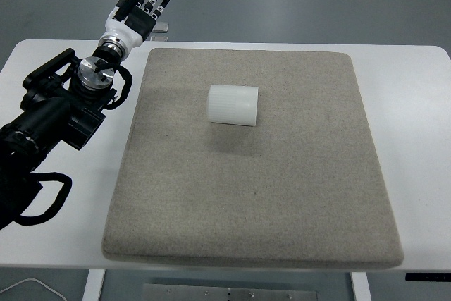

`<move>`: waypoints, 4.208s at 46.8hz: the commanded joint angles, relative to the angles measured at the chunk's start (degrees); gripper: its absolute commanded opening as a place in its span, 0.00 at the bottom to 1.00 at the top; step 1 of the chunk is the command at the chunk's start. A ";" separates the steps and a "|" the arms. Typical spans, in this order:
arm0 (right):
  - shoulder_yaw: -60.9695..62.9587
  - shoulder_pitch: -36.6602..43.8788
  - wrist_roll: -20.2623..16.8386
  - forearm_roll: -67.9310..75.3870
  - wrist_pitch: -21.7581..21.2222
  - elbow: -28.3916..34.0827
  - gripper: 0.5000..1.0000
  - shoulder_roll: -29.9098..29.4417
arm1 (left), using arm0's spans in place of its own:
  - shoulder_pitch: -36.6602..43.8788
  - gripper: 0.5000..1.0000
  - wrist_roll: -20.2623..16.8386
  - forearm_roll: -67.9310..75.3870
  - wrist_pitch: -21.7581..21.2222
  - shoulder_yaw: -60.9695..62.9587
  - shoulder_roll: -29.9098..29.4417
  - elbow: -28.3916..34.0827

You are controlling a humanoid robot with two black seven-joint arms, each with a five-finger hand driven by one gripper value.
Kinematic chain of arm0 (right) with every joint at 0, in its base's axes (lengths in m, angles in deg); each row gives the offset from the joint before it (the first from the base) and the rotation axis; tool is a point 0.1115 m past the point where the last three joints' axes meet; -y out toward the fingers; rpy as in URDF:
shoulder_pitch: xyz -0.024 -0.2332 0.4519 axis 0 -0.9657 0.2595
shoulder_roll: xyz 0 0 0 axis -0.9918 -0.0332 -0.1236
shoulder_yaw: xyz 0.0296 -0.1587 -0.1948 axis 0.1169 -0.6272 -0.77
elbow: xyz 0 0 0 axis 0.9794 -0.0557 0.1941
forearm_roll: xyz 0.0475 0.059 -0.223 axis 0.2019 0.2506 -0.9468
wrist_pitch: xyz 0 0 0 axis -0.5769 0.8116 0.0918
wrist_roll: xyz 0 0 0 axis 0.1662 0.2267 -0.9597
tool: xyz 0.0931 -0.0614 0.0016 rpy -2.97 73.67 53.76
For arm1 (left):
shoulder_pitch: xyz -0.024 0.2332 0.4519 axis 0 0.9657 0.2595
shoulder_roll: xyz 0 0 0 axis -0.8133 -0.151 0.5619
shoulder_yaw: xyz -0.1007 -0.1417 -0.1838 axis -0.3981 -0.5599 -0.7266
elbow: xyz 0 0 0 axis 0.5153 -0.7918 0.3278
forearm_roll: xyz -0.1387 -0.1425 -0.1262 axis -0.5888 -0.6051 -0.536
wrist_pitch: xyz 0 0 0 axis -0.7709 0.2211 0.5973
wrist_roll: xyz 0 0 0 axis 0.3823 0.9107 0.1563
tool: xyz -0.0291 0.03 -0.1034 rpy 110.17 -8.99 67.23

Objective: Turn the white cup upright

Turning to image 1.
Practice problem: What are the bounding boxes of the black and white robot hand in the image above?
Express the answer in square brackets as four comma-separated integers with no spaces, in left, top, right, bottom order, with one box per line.
[99,0,170,58]

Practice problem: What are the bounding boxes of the white ribbed cup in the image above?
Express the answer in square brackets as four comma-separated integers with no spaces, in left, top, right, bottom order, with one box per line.
[206,85,259,127]

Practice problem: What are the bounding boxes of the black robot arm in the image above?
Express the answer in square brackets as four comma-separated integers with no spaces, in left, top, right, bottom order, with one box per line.
[1,39,132,228]

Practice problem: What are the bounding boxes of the beige fabric mat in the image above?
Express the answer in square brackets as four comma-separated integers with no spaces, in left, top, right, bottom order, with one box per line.
[102,48,404,269]

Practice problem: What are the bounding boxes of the white table leg left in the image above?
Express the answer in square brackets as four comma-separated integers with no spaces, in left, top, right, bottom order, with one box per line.
[82,269,106,301]

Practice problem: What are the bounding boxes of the white table leg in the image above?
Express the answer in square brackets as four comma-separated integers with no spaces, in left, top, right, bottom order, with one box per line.
[350,272,372,301]
[82,269,106,301]

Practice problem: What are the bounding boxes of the white table leg right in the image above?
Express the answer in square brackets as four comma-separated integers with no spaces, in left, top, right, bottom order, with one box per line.
[350,272,372,301]

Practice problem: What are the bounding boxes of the black table control panel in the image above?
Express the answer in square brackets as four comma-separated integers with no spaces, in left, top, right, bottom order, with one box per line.
[405,272,451,282]

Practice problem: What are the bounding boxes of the black sleeved cable loop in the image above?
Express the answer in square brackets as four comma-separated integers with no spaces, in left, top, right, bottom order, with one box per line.
[16,172,73,226]

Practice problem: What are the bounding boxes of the white cable on floor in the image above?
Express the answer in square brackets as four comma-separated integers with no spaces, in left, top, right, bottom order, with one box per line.
[0,277,66,301]

